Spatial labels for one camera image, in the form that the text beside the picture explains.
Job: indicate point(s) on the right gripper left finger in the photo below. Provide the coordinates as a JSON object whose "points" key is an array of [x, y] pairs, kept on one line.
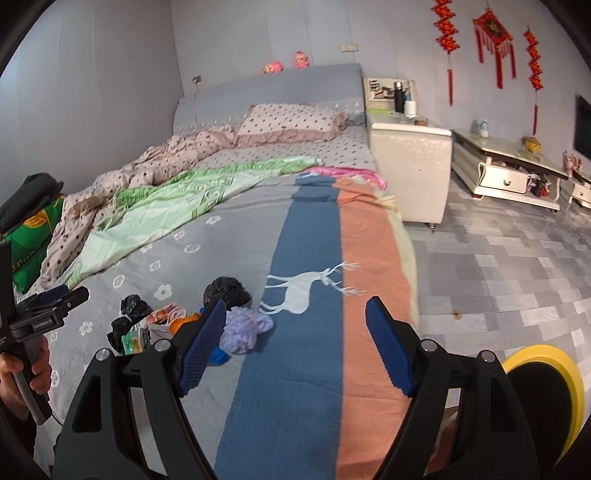
{"points": [[195, 343]]}

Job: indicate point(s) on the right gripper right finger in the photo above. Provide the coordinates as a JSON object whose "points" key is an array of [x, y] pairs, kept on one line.
{"points": [[396, 343]]}

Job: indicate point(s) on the purple foam netting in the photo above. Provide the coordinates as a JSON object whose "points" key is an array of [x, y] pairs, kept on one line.
{"points": [[242, 328]]}

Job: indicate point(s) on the yellow rim trash bin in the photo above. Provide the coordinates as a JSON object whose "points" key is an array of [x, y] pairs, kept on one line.
{"points": [[551, 392]]}

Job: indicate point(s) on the left hand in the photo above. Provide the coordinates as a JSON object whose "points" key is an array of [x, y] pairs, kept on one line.
{"points": [[25, 380]]}

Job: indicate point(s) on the colourful snack wrappers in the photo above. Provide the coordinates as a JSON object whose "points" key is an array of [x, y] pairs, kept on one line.
{"points": [[161, 324]]}

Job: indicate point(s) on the small black plastic bag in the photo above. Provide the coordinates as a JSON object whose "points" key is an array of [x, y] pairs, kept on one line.
{"points": [[132, 310]]}

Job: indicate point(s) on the striped deer blanket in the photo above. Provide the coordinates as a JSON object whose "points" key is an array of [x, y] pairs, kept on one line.
{"points": [[295, 299]]}

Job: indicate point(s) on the green bag with black cloth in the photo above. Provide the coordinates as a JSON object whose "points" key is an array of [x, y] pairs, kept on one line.
{"points": [[28, 219]]}

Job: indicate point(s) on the green patterned quilt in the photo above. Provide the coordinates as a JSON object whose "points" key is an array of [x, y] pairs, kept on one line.
{"points": [[148, 213]]}

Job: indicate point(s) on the grey bed with headboard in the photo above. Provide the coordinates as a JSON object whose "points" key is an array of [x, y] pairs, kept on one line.
{"points": [[277, 92]]}

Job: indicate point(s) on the pink dotted quilt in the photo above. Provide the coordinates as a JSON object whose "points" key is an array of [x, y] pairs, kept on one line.
{"points": [[83, 210]]}

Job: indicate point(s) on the pink sheet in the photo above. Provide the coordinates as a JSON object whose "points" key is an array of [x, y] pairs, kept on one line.
{"points": [[369, 177]]}

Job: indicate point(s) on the white bedside cabinet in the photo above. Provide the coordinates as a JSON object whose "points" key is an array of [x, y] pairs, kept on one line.
{"points": [[413, 154]]}

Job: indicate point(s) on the white tv stand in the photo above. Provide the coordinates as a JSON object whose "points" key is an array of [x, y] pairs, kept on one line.
{"points": [[497, 168], [579, 189]]}

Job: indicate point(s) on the dotted pink pillow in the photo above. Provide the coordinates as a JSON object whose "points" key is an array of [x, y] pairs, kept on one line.
{"points": [[270, 123]]}

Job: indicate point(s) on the yellow toy box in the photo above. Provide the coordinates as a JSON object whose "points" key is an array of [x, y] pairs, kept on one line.
{"points": [[532, 144]]}

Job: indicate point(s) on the black thermos bottle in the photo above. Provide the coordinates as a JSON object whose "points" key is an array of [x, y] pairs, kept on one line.
{"points": [[399, 97]]}

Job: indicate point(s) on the pink plush doll left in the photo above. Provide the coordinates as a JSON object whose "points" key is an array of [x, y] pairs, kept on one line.
{"points": [[273, 67]]}

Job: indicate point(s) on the pink plush doll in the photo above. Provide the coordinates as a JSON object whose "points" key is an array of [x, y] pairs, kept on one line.
{"points": [[273, 67], [301, 60]]}

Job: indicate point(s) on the pink plush doll right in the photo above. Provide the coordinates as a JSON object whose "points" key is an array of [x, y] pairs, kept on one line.
{"points": [[301, 60]]}

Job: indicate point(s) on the right red knot hanging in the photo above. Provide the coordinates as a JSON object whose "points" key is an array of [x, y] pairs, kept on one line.
{"points": [[536, 73]]}

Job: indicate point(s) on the red knot hanging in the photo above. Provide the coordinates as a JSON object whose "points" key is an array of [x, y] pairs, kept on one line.
{"points": [[536, 73], [446, 39]]}

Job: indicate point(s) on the left red knot hanging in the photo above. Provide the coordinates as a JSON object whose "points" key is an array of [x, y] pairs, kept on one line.
{"points": [[446, 39]]}

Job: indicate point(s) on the centre red fu hanging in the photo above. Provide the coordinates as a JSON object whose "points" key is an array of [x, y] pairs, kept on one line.
{"points": [[492, 37]]}

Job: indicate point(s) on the wall mounted television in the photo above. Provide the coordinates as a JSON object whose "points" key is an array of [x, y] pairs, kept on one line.
{"points": [[582, 132]]}

